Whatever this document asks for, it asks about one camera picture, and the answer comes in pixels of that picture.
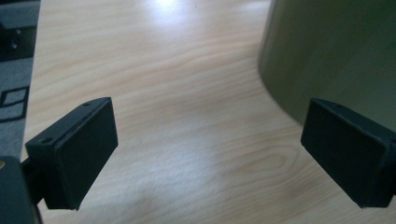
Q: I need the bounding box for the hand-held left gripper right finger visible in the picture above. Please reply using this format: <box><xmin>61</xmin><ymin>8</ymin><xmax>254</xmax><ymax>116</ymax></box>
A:
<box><xmin>300</xmin><ymin>97</ymin><xmax>396</xmax><ymax>209</ymax></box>

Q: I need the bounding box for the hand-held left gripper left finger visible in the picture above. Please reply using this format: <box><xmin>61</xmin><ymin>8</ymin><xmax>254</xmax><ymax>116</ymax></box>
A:
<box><xmin>25</xmin><ymin>96</ymin><xmax>120</xmax><ymax>211</ymax></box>

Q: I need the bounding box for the dark olive bin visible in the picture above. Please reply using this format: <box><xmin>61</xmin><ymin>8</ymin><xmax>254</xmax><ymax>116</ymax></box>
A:
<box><xmin>258</xmin><ymin>0</ymin><xmax>396</xmax><ymax>133</ymax></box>

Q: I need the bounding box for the black stand base with bolts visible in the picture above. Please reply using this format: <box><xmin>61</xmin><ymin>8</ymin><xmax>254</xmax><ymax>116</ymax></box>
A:
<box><xmin>0</xmin><ymin>21</ymin><xmax>37</xmax><ymax>62</ymax></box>

